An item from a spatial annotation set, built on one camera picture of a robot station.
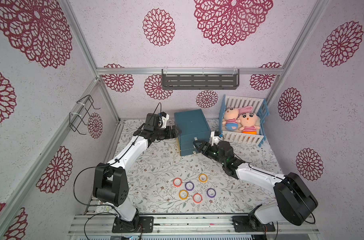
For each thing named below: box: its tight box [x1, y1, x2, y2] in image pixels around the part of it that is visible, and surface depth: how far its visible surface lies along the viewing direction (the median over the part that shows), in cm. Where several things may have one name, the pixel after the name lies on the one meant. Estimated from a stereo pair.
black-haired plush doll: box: [236, 105, 261, 135], surface depth 104 cm
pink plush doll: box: [222, 107, 240, 131], surface depth 107 cm
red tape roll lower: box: [193, 193, 203, 204], surface depth 84 cm
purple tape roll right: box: [206, 188, 217, 198], surface depth 85 cm
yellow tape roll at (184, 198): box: [178, 189, 189, 200], surface depth 85 cm
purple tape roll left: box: [185, 181, 195, 191], surface depth 87 cm
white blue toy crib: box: [219, 94, 270, 148], surface depth 107 cm
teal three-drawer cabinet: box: [174, 109, 211, 157], surface depth 91 cm
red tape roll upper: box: [173, 177, 183, 188], surface depth 89 cm
